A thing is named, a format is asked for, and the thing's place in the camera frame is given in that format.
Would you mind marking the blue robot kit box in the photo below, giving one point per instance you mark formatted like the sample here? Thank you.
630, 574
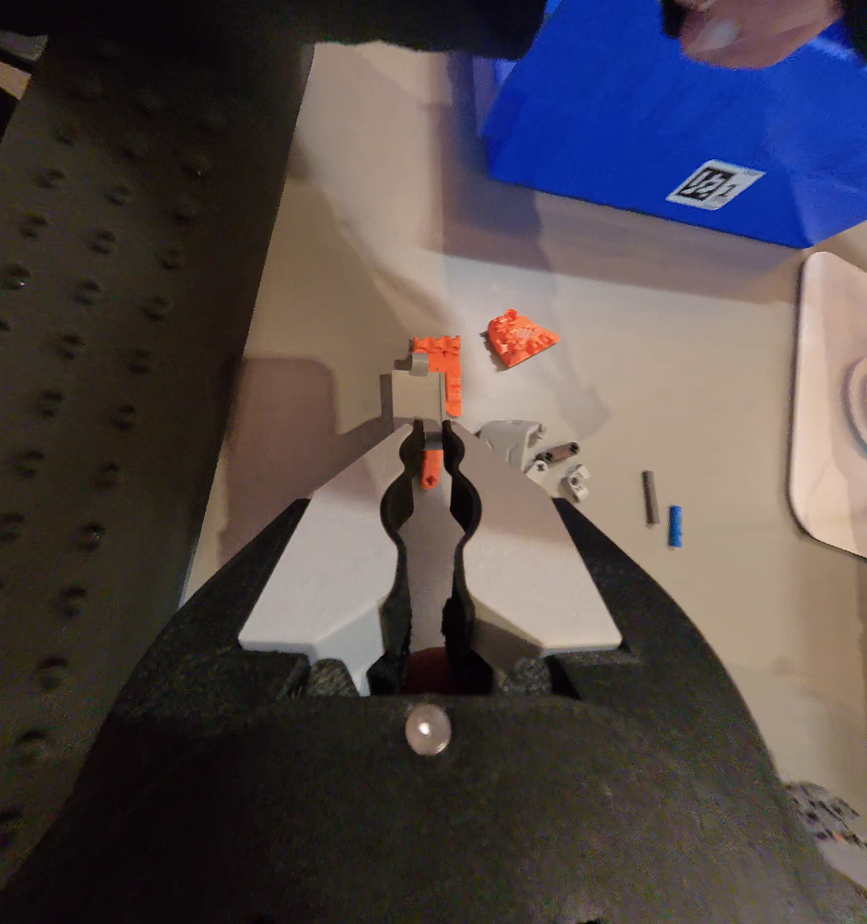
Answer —
838, 823

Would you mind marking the orange toy part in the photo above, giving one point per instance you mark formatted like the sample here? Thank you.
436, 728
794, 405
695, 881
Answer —
441, 361
523, 340

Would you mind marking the black short liftarm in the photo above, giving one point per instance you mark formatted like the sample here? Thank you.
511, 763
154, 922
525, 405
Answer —
553, 459

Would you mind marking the blue plastic bin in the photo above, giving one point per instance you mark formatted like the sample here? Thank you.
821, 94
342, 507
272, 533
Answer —
650, 116

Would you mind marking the black foam pad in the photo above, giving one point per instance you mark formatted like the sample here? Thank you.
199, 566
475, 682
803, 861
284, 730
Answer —
101, 361

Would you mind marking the blue connector pin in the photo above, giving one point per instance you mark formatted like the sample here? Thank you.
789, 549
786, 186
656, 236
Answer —
676, 524

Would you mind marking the black connector pin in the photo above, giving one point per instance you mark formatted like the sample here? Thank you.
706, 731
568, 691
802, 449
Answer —
649, 497

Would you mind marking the small orange liftarm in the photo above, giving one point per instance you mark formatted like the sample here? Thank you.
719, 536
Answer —
431, 465

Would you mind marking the person's left hand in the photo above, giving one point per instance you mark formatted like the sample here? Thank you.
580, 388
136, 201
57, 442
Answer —
758, 29

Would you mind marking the white book stand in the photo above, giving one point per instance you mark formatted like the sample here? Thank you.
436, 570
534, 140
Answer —
845, 419

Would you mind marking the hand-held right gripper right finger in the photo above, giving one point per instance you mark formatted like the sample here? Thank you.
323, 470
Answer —
535, 571

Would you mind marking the grey small connector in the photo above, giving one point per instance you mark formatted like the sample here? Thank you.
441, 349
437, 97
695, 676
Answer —
575, 485

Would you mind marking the grey curved toy part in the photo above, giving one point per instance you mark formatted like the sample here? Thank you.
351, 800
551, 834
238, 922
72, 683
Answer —
513, 441

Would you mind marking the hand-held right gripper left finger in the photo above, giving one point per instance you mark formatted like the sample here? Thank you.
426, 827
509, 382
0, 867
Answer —
325, 571

